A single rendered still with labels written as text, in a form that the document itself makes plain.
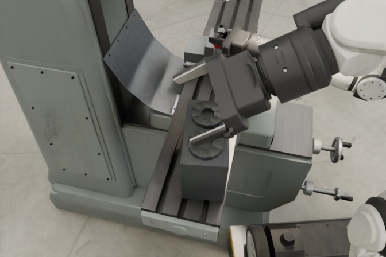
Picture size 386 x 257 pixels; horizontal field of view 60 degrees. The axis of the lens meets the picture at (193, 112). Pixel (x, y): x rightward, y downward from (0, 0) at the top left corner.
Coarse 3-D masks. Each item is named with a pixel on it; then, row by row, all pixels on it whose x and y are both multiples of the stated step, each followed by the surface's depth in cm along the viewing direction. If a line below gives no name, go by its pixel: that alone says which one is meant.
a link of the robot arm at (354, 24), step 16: (352, 0) 39; (368, 0) 39; (384, 0) 38; (336, 16) 40; (352, 16) 39; (368, 16) 38; (384, 16) 38; (336, 32) 39; (352, 32) 39; (368, 32) 38; (384, 32) 37; (352, 48) 39; (368, 48) 38; (384, 48) 37
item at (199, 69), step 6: (204, 60) 50; (192, 66) 51; (198, 66) 50; (204, 66) 51; (180, 72) 52; (186, 72) 51; (192, 72) 52; (198, 72) 52; (204, 72) 53; (174, 78) 52; (180, 78) 52; (186, 78) 53; (192, 78) 53
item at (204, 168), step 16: (192, 112) 91; (208, 112) 93; (192, 128) 89; (208, 128) 89; (208, 144) 86; (224, 144) 86; (192, 160) 83; (208, 160) 83; (224, 160) 83; (192, 176) 86; (208, 176) 85; (224, 176) 85; (192, 192) 93; (208, 192) 92; (224, 192) 91
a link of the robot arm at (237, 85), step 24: (264, 48) 45; (288, 48) 43; (216, 72) 48; (240, 72) 47; (264, 72) 44; (288, 72) 42; (216, 96) 47; (240, 96) 46; (264, 96) 45; (288, 96) 45; (240, 120) 46
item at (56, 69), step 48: (0, 0) 100; (48, 0) 95; (96, 0) 101; (0, 48) 115; (48, 48) 110; (96, 48) 108; (48, 96) 127; (96, 96) 123; (48, 144) 155; (96, 144) 144
